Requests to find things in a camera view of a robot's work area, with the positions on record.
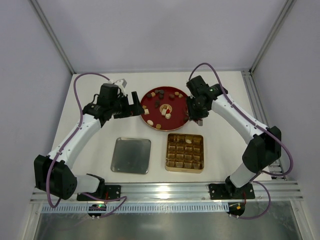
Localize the metal tongs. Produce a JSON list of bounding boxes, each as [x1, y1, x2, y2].
[[184, 108, 203, 126]]

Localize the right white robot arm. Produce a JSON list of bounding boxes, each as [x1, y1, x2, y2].
[[186, 75, 282, 199]]

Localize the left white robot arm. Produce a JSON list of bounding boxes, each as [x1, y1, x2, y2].
[[33, 83, 144, 200]]

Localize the dark heart chocolate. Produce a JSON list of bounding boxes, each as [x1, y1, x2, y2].
[[154, 100, 160, 108]]

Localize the gold chocolate box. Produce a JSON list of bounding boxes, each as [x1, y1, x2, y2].
[[165, 133, 205, 174]]

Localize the round red plate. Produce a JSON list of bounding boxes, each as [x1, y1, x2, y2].
[[140, 86, 188, 132]]

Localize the silver square box lid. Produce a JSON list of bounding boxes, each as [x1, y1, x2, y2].
[[110, 137, 152, 175]]

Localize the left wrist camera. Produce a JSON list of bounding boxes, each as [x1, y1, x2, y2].
[[113, 78, 127, 89]]

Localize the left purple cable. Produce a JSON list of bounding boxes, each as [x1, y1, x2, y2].
[[46, 72, 128, 218]]

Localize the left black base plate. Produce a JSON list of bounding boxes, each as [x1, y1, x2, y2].
[[76, 184, 122, 202]]

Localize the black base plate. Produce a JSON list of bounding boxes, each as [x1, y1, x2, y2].
[[76, 184, 122, 202], [208, 183, 255, 200]]

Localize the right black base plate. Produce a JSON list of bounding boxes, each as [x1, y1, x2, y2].
[[208, 183, 255, 200]]

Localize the white slotted cable duct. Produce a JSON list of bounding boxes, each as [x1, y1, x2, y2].
[[41, 201, 229, 214]]

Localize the aluminium mounting rail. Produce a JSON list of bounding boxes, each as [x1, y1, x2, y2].
[[29, 180, 305, 204]]

